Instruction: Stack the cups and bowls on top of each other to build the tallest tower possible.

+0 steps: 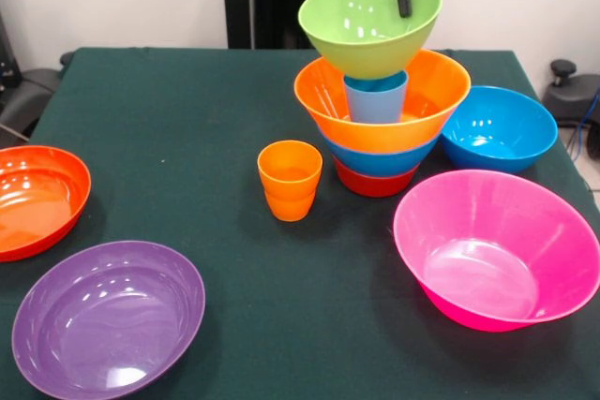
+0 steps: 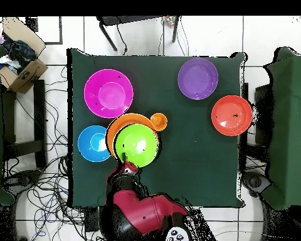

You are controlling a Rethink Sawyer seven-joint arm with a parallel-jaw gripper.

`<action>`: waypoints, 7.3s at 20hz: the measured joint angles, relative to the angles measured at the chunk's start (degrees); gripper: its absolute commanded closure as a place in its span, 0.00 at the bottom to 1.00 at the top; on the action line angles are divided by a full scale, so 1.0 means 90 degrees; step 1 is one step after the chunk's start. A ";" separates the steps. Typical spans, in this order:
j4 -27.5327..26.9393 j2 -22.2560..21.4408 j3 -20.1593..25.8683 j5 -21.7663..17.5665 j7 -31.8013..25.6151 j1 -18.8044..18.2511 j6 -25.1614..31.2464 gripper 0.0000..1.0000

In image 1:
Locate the blue cone-shaped bowl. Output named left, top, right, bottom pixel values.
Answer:
left=322, top=130, right=443, bottom=179

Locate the large red-orange bowl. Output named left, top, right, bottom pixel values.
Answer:
left=0, top=144, right=93, bottom=263

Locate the black equipment box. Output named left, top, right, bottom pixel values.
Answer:
left=0, top=13, right=21, bottom=90

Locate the black pedestal foot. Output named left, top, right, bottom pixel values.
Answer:
left=542, top=59, right=600, bottom=128
left=0, top=67, right=63, bottom=139

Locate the purple bowl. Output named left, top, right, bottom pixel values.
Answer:
left=11, top=240, right=206, bottom=400

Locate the small red bowl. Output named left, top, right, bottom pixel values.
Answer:
left=333, top=156, right=422, bottom=199

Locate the large orange bowl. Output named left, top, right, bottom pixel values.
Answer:
left=293, top=48, right=473, bottom=154

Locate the blue cup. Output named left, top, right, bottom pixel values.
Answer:
left=343, top=70, right=409, bottom=124

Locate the blue cable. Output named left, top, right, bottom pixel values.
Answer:
left=568, top=89, right=600, bottom=160

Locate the dark green table cloth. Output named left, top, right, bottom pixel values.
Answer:
left=0, top=47, right=600, bottom=400

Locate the orange cup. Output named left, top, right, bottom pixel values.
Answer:
left=263, top=188, right=317, bottom=223
left=256, top=140, right=323, bottom=202

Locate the blue round bowl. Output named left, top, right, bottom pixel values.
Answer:
left=440, top=85, right=559, bottom=174

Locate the green bowl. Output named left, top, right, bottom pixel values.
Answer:
left=297, top=0, right=443, bottom=81

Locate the pink bowl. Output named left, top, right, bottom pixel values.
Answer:
left=392, top=169, right=600, bottom=333

